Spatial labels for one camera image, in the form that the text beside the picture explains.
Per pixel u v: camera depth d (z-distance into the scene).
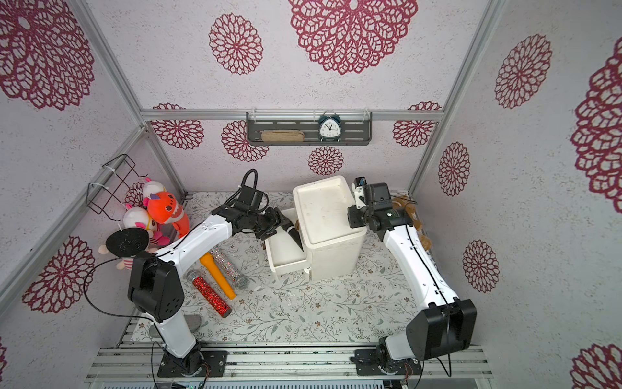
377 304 0.86
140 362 0.75
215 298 0.87
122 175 0.83
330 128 0.90
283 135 0.88
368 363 0.73
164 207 0.89
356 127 0.91
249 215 0.69
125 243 0.76
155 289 0.47
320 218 0.80
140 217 0.85
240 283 0.87
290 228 0.92
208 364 0.73
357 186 0.70
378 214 0.54
